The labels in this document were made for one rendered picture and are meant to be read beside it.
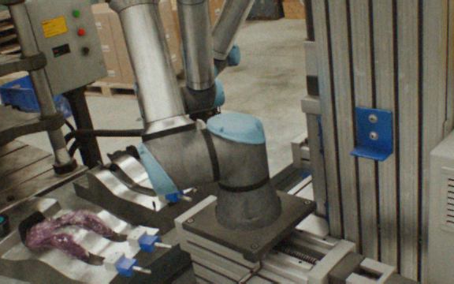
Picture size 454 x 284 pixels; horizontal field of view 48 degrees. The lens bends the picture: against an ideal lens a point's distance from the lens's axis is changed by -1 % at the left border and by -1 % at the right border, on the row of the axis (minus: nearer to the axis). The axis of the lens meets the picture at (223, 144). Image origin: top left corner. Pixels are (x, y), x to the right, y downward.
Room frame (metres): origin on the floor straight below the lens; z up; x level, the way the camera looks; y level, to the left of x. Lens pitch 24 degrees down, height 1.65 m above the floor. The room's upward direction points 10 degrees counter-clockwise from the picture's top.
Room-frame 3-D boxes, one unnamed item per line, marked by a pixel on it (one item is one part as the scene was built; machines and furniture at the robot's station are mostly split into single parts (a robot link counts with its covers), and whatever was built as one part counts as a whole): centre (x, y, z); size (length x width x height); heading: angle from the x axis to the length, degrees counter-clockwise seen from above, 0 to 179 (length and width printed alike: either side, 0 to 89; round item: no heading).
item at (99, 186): (1.60, 0.30, 0.87); 0.50 x 0.26 x 0.14; 43
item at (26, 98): (5.17, 1.86, 0.32); 0.60 x 0.41 x 0.22; 53
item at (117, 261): (1.12, 0.30, 0.86); 0.13 x 0.05 x 0.05; 60
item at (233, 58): (1.61, -0.04, 1.25); 0.11 x 0.11 x 0.08; 68
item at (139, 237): (1.21, 0.24, 0.86); 0.13 x 0.05 x 0.05; 60
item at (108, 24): (5.90, 0.95, 0.47); 1.22 x 0.80 x 0.94; 51
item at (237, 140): (1.00, -0.03, 1.20); 0.13 x 0.12 x 0.14; 101
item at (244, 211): (1.00, -0.03, 1.09); 0.15 x 0.15 x 0.10
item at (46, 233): (1.30, 0.50, 0.90); 0.26 x 0.18 x 0.08; 60
